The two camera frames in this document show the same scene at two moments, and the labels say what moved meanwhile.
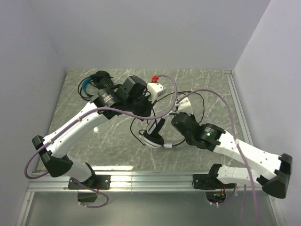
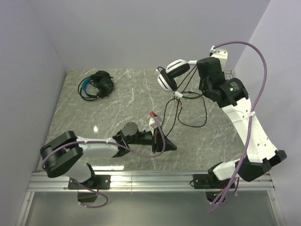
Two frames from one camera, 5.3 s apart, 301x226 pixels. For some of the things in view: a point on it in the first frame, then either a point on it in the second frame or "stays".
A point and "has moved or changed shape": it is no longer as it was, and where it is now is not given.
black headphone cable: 79,90 stays
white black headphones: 152,139 has moved or changed shape
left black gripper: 143,109 -> 159,143
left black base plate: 96,181 stays
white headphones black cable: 132,123 has moved or changed shape
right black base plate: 209,181 stays
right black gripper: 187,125 -> 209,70
